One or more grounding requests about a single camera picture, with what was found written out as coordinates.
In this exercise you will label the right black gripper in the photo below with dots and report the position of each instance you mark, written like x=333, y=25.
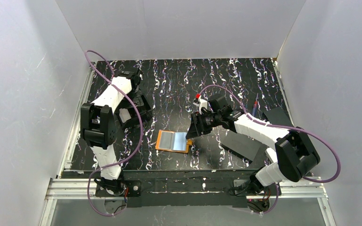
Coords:
x=201, y=122

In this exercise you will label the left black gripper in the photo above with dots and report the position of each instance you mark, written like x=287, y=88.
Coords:
x=140, y=106

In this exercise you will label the orange card holder wallet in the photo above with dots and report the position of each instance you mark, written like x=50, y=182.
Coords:
x=171, y=141

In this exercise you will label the black box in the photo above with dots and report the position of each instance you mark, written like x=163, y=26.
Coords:
x=143, y=107

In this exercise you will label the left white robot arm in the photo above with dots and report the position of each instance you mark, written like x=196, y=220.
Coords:
x=99, y=129

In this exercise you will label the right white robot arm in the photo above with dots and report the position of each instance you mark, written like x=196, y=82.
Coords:
x=295, y=153

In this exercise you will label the white block in box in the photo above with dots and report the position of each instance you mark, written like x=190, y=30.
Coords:
x=124, y=115

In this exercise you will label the black flat slab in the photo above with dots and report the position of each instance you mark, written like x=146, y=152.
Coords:
x=240, y=145

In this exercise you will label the blue red screwdriver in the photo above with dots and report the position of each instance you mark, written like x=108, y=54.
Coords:
x=255, y=106

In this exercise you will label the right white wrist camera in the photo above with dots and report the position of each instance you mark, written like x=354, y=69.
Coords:
x=201, y=103

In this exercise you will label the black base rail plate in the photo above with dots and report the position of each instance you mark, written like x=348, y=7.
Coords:
x=186, y=188

